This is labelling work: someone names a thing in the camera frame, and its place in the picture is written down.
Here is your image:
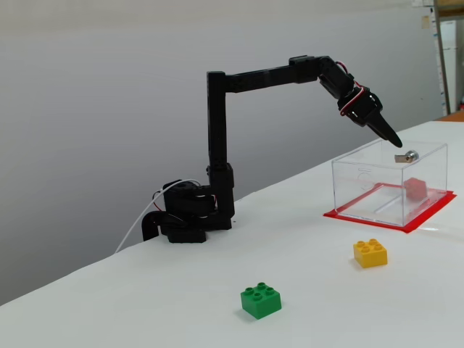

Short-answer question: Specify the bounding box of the white refrigerator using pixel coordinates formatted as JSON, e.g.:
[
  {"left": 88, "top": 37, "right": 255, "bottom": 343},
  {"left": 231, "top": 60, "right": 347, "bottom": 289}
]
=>
[{"left": 439, "top": 20, "right": 458, "bottom": 113}]

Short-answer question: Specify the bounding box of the brown wooden table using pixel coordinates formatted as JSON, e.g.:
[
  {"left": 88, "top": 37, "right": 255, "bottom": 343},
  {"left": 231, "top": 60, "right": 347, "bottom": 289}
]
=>
[{"left": 434, "top": 110, "right": 464, "bottom": 123}]

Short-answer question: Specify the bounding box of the transparent plastic box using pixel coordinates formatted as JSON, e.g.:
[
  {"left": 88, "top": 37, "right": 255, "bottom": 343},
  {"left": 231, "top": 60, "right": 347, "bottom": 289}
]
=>
[{"left": 331, "top": 139, "right": 449, "bottom": 228}]

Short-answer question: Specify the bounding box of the red white black servo cable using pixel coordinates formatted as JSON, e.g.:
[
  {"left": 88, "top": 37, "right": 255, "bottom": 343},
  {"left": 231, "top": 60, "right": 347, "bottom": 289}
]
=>
[{"left": 335, "top": 60, "right": 368, "bottom": 117}]

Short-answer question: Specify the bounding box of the red tape frame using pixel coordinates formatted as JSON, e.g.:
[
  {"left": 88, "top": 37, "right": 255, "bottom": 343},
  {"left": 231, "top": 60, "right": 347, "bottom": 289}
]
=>
[{"left": 323, "top": 183, "right": 457, "bottom": 235}]

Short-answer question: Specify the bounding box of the red lego brick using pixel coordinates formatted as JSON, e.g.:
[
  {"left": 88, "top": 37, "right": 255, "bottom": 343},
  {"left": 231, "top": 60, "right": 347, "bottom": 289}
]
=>
[{"left": 404, "top": 176, "right": 429, "bottom": 202}]

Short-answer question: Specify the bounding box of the yellow lego brick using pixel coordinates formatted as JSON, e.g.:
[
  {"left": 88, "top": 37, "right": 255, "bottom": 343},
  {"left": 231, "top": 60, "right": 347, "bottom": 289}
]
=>
[{"left": 353, "top": 239, "right": 389, "bottom": 270}]

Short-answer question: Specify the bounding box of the wooden shelf board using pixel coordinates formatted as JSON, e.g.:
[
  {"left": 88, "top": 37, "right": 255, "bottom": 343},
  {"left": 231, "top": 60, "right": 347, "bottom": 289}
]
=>
[{"left": 436, "top": 2, "right": 464, "bottom": 17}]

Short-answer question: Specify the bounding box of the metal box lock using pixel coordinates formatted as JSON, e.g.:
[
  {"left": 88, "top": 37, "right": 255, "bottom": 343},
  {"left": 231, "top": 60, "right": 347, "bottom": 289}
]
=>
[{"left": 394, "top": 149, "right": 420, "bottom": 165}]

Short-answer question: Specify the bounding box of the green lego brick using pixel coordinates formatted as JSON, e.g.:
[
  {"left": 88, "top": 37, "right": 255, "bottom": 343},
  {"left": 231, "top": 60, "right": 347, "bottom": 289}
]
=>
[{"left": 240, "top": 282, "right": 283, "bottom": 320}]

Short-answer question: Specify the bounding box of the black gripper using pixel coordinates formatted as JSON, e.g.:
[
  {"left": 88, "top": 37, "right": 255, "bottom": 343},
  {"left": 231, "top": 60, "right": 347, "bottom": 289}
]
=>
[{"left": 336, "top": 86, "right": 405, "bottom": 149}]

